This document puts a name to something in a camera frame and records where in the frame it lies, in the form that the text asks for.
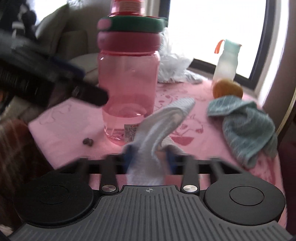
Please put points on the clear plastic bag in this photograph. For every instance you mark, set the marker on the clear plastic bag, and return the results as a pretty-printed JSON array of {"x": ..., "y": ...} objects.
[{"x": 175, "y": 61}]

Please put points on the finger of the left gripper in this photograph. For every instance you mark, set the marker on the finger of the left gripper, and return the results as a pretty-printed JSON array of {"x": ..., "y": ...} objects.
[{"x": 90, "y": 94}]

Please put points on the teal striped cloth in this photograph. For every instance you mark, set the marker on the teal striped cloth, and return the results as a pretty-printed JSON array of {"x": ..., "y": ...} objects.
[{"x": 246, "y": 129}]

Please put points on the pink cartoon blanket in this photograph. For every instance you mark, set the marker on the pink cartoon blanket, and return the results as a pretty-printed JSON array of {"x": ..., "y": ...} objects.
[{"x": 75, "y": 129}]

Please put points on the black window frame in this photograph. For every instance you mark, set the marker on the black window frame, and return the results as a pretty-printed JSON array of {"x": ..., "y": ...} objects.
[{"x": 224, "y": 38}]

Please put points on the beige cushion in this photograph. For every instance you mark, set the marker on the beige cushion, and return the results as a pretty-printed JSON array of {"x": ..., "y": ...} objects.
[{"x": 69, "y": 45}]

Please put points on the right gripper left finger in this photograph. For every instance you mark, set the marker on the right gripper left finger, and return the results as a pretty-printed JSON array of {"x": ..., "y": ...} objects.
[{"x": 119, "y": 163}]

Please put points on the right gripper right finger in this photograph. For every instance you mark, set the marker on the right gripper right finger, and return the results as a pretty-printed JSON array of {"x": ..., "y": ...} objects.
[{"x": 181, "y": 164}]

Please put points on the yellow red apple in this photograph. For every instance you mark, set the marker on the yellow red apple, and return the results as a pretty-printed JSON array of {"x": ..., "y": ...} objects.
[{"x": 225, "y": 87}]

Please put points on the small dark crumbs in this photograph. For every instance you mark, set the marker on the small dark crumbs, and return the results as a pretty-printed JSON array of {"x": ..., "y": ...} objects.
[{"x": 88, "y": 142}]

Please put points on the white paper towel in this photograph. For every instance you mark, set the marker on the white paper towel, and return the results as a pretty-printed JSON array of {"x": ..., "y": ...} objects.
[{"x": 151, "y": 140}]

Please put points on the frosted mint bottle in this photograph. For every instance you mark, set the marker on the frosted mint bottle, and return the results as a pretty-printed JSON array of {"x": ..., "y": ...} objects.
[{"x": 228, "y": 61}]

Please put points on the pink water bottle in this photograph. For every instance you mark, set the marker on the pink water bottle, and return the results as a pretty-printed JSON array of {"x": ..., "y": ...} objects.
[{"x": 128, "y": 66}]

